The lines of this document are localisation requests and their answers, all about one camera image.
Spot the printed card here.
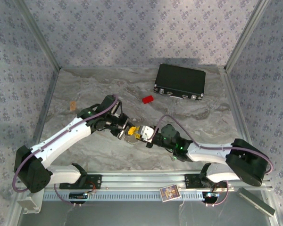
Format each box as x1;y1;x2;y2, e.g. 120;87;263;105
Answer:
159;185;182;202

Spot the black hard case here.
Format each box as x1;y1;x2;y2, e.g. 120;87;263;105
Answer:
153;63;206;101

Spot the right circuit board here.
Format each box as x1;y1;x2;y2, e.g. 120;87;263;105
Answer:
202;192;220;200

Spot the circuit board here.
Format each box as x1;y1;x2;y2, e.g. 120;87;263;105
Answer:
69;192;88;201
202;192;220;200

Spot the left circuit board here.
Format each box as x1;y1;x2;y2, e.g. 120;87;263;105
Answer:
69;192;88;201

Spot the grey metal bar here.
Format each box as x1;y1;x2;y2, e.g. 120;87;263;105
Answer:
235;187;275;217

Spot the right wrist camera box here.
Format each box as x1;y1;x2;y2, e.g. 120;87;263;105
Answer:
141;125;156;143

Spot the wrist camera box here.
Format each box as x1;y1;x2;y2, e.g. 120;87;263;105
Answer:
141;125;156;143
113;100;124;116

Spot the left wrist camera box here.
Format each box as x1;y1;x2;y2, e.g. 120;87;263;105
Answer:
113;100;124;116

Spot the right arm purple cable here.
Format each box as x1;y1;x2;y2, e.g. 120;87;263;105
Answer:
152;114;274;208

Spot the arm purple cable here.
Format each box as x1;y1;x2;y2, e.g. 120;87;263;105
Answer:
152;114;274;208
12;94;120;208

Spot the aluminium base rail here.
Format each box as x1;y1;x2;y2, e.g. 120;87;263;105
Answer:
15;171;273;192

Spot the right black mount plate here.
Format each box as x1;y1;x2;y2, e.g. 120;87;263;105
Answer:
184;173;228;189

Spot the black mount plate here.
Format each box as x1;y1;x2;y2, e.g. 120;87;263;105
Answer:
59;174;102;190
184;173;228;189

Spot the left black mount plate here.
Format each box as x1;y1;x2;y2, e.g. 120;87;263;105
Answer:
59;174;102;190

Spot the aluminium side rail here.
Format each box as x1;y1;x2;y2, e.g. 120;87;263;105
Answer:
218;67;262;172
21;68;62;174

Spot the slotted grey cable duct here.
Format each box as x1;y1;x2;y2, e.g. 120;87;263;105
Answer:
42;191;203;202

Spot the aluminium frame post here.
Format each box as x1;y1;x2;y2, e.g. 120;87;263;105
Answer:
13;0;62;71
224;0;274;73

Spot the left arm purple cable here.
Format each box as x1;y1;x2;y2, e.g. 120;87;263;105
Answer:
12;94;120;208

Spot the white plastic bracket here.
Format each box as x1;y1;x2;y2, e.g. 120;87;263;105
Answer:
17;188;44;214

